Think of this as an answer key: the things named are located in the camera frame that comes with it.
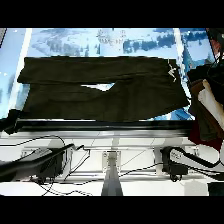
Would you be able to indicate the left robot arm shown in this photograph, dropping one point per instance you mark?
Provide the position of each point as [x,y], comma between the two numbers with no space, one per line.
[33,165]

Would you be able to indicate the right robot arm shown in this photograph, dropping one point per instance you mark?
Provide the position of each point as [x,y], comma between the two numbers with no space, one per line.
[186,156]

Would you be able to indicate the dark green trousers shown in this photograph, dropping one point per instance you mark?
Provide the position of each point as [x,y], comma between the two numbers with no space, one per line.
[133,96]

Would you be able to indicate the dark red garment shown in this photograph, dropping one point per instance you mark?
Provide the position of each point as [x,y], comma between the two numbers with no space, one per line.
[200,141]

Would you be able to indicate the brown garment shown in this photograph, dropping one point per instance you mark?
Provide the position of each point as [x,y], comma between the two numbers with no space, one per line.
[206,125]

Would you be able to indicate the black garment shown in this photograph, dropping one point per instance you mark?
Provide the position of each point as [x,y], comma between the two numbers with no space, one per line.
[10,121]
[203,71]

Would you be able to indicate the white garment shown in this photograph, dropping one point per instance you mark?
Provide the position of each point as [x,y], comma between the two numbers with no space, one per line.
[211,100]

